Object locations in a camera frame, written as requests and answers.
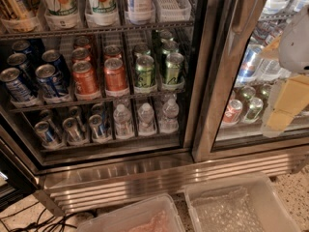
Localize front right orange can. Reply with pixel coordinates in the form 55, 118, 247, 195
103, 58, 127, 92

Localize water bottle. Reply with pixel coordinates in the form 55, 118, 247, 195
138, 102, 155, 136
159, 99, 179, 133
113, 103, 134, 139

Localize back blue can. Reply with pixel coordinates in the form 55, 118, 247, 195
12, 40, 40, 61

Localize right clear plastic bin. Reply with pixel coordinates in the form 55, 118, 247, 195
184, 173, 301, 232

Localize silver blue can behind glass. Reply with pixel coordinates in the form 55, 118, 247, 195
237, 44, 263, 83

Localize black floor cables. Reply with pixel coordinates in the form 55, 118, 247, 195
0, 200, 98, 232

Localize bottom right slim can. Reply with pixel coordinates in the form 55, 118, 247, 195
89, 114, 109, 139

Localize clear plastic bin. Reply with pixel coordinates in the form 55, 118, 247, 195
76, 194, 185, 232
184, 173, 301, 232

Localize middle right orange can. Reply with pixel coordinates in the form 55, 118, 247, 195
103, 44, 122, 60

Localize right water bottle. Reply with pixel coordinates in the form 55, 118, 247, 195
159, 99, 179, 133

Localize empty white shelf tray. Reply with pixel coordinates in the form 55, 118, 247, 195
154, 0, 191, 22

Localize front right blue can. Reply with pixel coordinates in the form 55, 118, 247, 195
35, 64, 69, 99

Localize bottom left slim can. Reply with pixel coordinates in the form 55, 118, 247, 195
35, 121, 60, 146

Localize front left blue can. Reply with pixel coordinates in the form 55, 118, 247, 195
0, 68, 36, 102

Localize left water bottle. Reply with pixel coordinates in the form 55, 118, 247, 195
113, 103, 134, 139

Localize gold can top shelf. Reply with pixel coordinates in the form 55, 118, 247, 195
0, 0, 35, 20

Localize steel fridge door frame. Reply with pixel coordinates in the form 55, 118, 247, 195
190, 0, 308, 168

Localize middle right blue can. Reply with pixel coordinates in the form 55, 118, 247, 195
42, 49, 70, 84

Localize front left orange can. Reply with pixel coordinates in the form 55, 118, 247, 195
72, 61, 99, 95

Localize slim can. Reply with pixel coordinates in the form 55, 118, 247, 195
35, 121, 60, 146
63, 117, 85, 143
89, 114, 109, 139

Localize steel fridge base grille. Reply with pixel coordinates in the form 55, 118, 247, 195
34, 146, 308, 217

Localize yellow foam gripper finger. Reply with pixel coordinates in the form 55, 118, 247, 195
261, 74, 309, 136

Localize middle left blue can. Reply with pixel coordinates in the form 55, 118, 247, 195
7, 53, 35, 79

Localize middle left orange can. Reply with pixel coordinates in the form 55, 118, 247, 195
71, 47, 92, 63

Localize orange can behind glass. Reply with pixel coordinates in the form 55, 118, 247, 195
222, 100, 243, 125

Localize left clear plastic bin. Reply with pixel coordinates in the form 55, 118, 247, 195
76, 194, 185, 232

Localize green can behind glass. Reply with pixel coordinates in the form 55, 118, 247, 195
243, 97, 264, 123

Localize middle water bottle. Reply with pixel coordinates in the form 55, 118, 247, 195
138, 102, 155, 136

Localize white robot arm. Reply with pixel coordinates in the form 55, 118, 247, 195
261, 6, 309, 138

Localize back orange can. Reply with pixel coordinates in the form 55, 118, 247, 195
73, 36, 93, 50

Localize bottom middle slim can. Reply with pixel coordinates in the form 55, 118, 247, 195
63, 117, 85, 143

